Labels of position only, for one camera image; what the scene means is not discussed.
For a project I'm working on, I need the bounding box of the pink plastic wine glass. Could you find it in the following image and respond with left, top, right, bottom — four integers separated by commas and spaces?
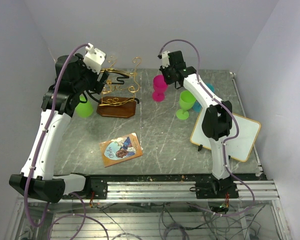
152, 75, 168, 102

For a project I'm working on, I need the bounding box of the light green plastic wine glass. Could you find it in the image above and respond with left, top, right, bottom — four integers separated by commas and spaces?
75, 95, 94, 118

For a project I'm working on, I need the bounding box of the clear wine glass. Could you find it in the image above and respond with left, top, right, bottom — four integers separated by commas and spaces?
106, 51, 119, 66

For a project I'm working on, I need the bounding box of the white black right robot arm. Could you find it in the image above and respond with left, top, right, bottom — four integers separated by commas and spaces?
158, 50, 234, 198

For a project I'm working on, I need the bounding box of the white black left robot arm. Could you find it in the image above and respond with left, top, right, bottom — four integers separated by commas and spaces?
9, 53, 109, 203

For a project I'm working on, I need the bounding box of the blue plastic wine glass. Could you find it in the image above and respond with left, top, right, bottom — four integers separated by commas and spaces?
192, 83, 215, 113

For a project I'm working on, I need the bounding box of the Othello picture book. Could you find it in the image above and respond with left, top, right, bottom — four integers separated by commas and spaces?
99, 132, 143, 168

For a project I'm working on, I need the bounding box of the small framed whiteboard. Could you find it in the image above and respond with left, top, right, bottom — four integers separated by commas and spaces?
190, 110, 261, 162

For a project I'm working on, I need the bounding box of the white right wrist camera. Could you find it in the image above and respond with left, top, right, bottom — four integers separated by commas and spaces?
157, 50, 170, 69

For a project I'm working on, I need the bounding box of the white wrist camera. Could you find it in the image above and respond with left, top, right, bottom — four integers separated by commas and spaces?
83, 43, 107, 74
157, 50, 170, 69

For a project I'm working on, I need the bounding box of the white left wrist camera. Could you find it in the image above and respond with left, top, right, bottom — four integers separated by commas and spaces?
83, 43, 107, 74

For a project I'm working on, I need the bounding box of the gold wire wine glass rack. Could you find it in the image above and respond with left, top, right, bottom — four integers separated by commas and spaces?
96, 56, 142, 119

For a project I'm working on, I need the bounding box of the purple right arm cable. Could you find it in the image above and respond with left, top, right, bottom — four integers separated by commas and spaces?
158, 39, 256, 217

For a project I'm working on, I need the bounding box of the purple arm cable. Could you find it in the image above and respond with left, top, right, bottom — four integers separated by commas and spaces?
158, 39, 256, 217
23, 43, 110, 240

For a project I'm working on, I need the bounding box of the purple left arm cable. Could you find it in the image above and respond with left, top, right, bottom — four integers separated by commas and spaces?
23, 43, 110, 240

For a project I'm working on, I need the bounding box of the aluminium extrusion rail base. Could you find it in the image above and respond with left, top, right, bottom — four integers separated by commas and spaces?
16, 180, 280, 203

